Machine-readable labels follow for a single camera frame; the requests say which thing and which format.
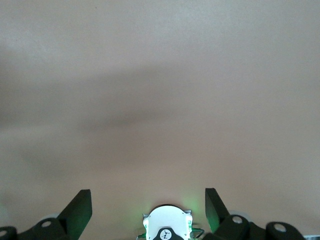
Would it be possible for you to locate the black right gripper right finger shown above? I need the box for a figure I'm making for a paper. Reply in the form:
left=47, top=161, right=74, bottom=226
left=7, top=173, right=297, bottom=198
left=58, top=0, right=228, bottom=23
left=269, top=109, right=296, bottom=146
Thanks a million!
left=204, top=187, right=307, bottom=240

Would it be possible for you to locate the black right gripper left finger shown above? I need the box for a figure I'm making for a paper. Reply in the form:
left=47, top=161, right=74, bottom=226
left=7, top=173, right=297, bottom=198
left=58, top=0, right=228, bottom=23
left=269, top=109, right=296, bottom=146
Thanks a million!
left=0, top=189, right=93, bottom=240

